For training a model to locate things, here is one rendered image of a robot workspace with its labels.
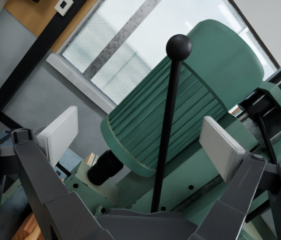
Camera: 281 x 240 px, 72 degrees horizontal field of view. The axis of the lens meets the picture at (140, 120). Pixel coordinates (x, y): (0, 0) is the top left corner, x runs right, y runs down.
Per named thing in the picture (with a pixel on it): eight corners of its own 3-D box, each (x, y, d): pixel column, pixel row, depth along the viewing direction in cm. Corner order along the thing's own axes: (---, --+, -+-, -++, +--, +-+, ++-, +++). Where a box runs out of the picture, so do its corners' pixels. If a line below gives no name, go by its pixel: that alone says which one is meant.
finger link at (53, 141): (50, 174, 14) (40, 173, 14) (78, 133, 20) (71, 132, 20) (46, 136, 13) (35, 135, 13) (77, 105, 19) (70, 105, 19)
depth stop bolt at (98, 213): (77, 224, 51) (101, 202, 48) (83, 227, 51) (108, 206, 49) (75, 231, 49) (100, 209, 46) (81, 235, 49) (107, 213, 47)
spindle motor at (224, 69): (105, 112, 53) (192, 21, 45) (150, 151, 57) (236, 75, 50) (91, 141, 36) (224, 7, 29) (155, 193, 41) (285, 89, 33)
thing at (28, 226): (43, 191, 56) (53, 179, 55) (48, 194, 57) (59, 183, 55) (9, 242, 41) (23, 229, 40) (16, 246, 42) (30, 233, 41)
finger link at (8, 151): (26, 180, 12) (-24, 177, 12) (58, 142, 17) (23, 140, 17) (23, 159, 11) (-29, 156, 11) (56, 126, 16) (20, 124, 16)
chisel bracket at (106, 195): (62, 177, 54) (82, 159, 52) (101, 205, 57) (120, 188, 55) (52, 197, 47) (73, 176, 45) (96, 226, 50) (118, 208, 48)
